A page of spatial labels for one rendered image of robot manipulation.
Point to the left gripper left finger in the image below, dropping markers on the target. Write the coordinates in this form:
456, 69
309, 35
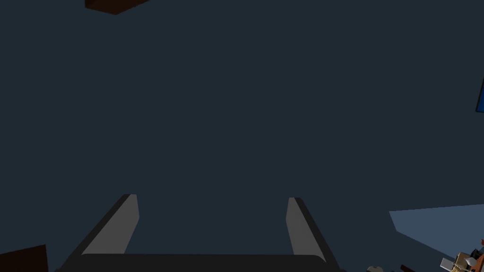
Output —
115, 226

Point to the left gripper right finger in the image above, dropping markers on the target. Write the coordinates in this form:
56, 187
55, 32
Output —
302, 230

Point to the dark brown furniture block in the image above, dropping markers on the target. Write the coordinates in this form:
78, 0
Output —
23, 259

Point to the blue panel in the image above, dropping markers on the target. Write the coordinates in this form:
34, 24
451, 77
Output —
480, 99

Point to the dark brown box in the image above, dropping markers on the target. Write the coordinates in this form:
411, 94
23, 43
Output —
113, 5

